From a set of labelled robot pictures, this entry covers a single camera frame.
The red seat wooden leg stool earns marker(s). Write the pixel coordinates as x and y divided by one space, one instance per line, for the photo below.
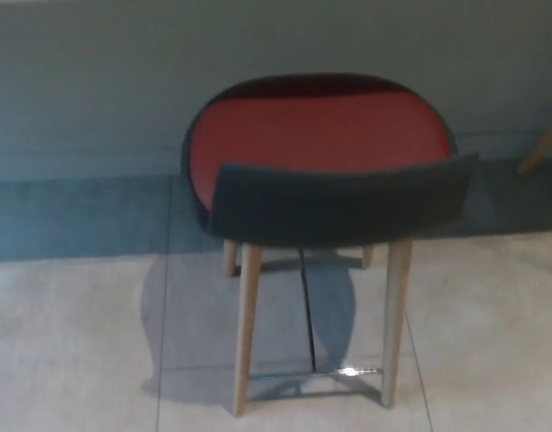
320 135

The wooden leg bar stool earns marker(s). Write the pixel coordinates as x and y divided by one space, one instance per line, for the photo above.
543 148

